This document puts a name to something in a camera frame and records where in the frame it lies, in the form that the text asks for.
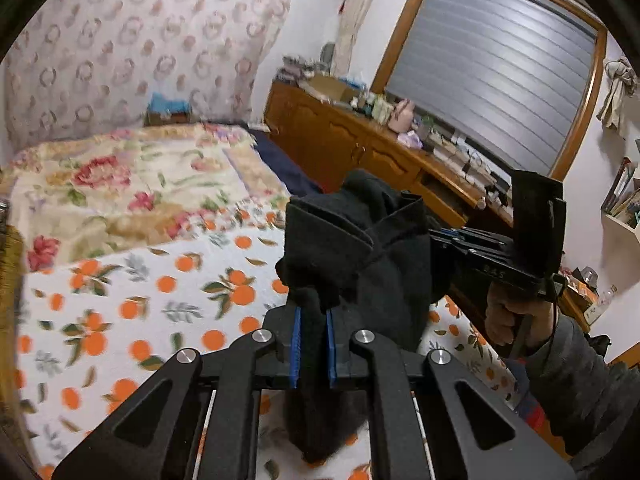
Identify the navy bed sheet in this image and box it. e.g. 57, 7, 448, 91
247, 127, 323, 196

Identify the pink bottle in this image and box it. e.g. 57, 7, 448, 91
389, 99, 416, 133

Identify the blue item in box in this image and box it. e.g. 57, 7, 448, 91
144, 92, 193, 126

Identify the circle patterned sheer curtain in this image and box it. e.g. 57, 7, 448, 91
5, 0, 296, 148

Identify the wooden cabinet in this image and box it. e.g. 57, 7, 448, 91
264, 80, 516, 231

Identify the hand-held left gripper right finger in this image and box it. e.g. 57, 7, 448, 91
325, 307, 576, 480

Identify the floral blanket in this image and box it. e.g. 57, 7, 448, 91
0, 122, 296, 273

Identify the person's right forearm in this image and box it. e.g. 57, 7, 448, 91
522, 315, 640, 471

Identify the red cloth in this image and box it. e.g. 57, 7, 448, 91
517, 400, 548, 428

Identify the person's right hand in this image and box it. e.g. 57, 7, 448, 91
485, 285, 558, 358

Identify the white wall shelf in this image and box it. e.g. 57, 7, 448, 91
600, 155, 640, 246

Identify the stack of folded clothes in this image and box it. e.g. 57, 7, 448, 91
281, 55, 321, 83

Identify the open cardboard box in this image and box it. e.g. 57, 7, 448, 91
305, 72, 361, 103

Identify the tied beige curtain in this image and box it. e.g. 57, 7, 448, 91
597, 55, 638, 131

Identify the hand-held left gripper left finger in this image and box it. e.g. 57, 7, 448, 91
52, 305, 305, 480

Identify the orange print bed sheet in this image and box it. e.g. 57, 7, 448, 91
15, 195, 531, 480

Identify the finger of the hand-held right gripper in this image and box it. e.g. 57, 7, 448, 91
430, 227, 507, 246
432, 242, 507, 267

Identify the beige window curtain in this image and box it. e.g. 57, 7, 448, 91
332, 0, 383, 78

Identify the black printed t-shirt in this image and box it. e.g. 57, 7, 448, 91
275, 169, 443, 463

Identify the grey window blind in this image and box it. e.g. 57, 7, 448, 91
385, 0, 601, 171

